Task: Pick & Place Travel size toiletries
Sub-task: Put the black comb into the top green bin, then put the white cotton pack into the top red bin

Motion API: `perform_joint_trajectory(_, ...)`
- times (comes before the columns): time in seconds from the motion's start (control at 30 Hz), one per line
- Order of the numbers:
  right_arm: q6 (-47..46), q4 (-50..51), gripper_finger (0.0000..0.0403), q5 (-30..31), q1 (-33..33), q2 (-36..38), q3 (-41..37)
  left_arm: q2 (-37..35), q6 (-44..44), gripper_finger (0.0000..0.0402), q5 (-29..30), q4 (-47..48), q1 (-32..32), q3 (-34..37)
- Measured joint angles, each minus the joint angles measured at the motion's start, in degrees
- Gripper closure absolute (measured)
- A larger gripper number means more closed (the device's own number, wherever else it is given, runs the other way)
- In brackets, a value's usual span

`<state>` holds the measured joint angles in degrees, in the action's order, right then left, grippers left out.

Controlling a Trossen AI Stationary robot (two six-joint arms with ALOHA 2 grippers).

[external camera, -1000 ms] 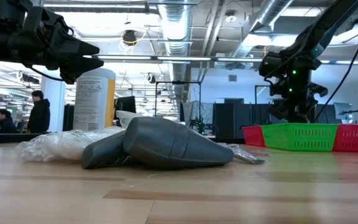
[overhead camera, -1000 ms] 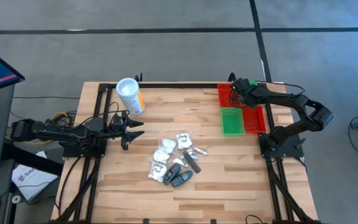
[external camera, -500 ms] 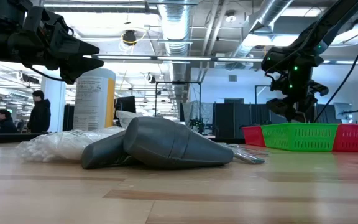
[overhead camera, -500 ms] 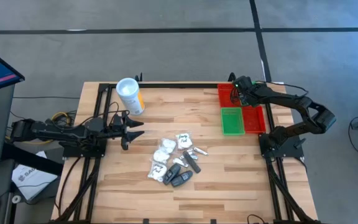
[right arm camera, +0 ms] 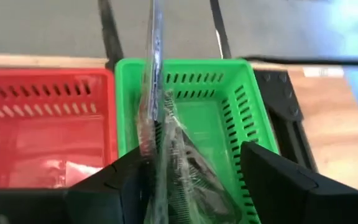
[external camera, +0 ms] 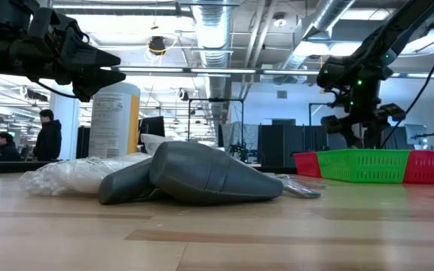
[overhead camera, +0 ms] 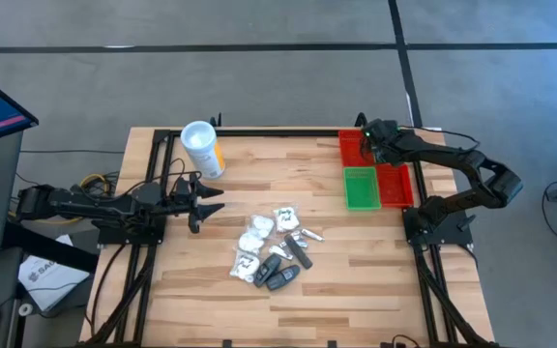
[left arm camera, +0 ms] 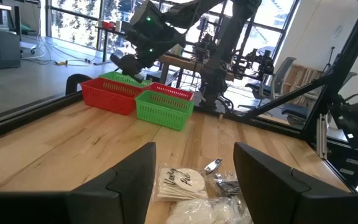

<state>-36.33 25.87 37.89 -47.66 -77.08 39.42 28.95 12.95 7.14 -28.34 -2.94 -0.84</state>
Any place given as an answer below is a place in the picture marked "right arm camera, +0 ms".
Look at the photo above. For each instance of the red plastic basket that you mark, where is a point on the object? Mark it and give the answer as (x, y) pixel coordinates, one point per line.
(42, 137)

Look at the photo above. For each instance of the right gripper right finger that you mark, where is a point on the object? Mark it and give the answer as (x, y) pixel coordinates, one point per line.
(275, 186)

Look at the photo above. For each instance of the black comb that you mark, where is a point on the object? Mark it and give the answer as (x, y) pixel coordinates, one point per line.
(194, 168)
(154, 62)

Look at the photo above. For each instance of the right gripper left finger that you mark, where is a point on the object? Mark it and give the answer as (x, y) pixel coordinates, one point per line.
(117, 193)

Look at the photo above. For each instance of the green plastic basket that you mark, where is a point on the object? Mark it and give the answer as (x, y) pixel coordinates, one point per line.
(213, 124)

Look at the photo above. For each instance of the white label sticker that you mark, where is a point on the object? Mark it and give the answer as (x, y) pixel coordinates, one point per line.
(322, 72)

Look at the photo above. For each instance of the black metal table frame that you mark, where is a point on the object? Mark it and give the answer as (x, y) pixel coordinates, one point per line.
(278, 93)

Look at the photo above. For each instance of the black table leg strut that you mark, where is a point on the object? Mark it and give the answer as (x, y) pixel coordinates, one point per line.
(110, 37)

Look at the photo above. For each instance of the black floor tape strip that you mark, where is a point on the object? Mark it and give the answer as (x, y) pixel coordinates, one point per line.
(221, 15)

